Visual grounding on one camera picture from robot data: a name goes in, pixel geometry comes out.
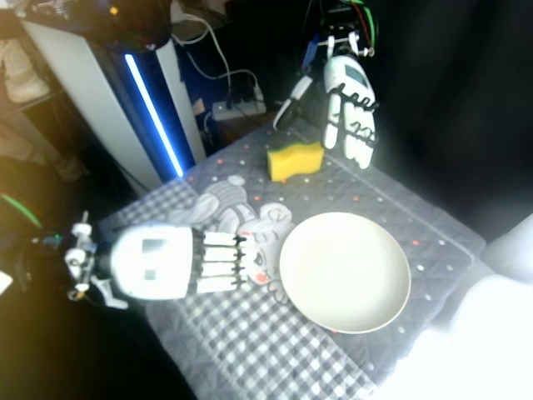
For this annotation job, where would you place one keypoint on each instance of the white computer tower blue light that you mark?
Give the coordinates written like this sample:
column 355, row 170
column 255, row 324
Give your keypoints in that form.
column 104, row 108

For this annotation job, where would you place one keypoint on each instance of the cream round plate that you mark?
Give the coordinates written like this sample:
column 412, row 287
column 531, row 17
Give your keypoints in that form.
column 345, row 271

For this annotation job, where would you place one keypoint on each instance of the white cloth bundle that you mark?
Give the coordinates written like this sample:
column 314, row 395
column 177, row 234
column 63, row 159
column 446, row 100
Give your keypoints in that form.
column 23, row 75

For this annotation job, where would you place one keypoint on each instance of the black rounded device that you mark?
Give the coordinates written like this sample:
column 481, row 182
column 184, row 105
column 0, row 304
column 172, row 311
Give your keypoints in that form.
column 129, row 25

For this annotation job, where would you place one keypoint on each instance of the grey quilt with bear print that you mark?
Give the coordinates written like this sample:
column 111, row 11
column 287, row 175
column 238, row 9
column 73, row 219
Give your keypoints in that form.
column 266, row 333

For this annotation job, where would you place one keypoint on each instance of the white power strip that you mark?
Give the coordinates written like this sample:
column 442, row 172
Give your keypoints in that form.
column 241, row 107

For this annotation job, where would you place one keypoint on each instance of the yellow sponge with green pad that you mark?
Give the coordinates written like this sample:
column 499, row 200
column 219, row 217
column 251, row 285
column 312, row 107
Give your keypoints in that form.
column 295, row 160

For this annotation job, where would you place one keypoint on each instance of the white robot body shell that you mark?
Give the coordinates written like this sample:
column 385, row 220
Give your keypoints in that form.
column 479, row 333

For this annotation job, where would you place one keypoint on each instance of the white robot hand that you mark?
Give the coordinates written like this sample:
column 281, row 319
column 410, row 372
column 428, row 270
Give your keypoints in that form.
column 345, row 75
column 154, row 262

